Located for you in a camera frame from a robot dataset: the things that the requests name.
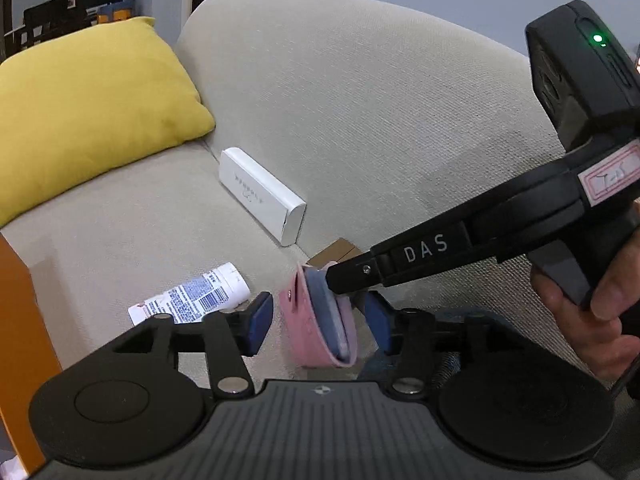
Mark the white glasses case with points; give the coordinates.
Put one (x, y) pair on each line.
(255, 190)

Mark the yellow pillow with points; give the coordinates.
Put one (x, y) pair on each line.
(85, 110)

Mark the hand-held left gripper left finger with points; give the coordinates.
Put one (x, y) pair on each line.
(257, 322)

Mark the brown cardboard box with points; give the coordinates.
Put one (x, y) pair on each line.
(336, 251)

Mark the white tube with blue print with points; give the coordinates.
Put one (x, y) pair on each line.
(200, 295)

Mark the pink felt pouch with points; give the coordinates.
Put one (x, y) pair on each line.
(310, 330)

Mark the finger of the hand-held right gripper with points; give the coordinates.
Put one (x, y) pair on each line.
(430, 252)

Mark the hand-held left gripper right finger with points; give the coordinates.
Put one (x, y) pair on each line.
(379, 322)

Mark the orange panel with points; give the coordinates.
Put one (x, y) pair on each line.
(20, 340)

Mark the grey-blue felt pad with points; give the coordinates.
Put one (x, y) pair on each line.
(327, 315)

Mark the person's right hand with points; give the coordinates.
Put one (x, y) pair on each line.
(585, 340)

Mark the beige sofa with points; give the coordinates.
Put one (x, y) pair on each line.
(350, 110)

